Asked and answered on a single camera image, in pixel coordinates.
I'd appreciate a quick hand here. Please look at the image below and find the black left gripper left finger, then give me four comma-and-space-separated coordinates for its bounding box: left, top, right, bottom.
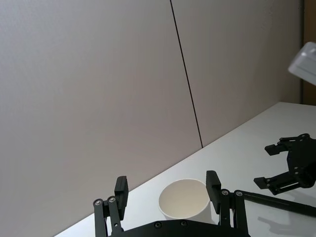
92, 175, 129, 237

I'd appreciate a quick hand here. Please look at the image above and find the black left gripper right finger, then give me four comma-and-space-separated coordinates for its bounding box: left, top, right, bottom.
205, 170, 249, 237

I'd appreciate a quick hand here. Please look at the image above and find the white paper cup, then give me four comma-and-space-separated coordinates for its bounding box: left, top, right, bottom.
158, 178, 219, 226

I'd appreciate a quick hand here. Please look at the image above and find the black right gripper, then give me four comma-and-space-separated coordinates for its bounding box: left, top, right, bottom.
253, 133, 316, 196

